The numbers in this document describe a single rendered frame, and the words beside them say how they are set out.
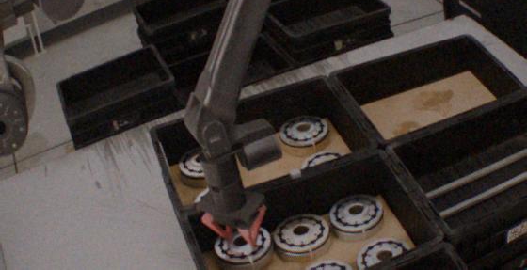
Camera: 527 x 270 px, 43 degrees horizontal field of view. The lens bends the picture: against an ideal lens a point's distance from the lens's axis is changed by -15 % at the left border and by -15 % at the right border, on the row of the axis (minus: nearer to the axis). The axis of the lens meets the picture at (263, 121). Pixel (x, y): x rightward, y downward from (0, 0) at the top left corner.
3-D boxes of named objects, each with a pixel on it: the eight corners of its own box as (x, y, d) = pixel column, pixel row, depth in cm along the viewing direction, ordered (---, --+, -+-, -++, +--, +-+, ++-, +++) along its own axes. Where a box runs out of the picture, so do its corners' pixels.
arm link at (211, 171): (192, 145, 126) (203, 163, 121) (231, 129, 127) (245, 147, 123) (202, 178, 130) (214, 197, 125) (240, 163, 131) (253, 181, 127)
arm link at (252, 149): (185, 107, 126) (200, 126, 118) (251, 82, 128) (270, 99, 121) (205, 171, 131) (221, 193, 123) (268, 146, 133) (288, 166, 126)
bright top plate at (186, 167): (183, 182, 157) (182, 180, 157) (177, 154, 166) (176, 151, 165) (231, 170, 158) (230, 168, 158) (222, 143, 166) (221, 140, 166)
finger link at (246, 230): (239, 227, 140) (228, 188, 134) (274, 234, 136) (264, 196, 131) (221, 250, 135) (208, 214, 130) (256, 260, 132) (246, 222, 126)
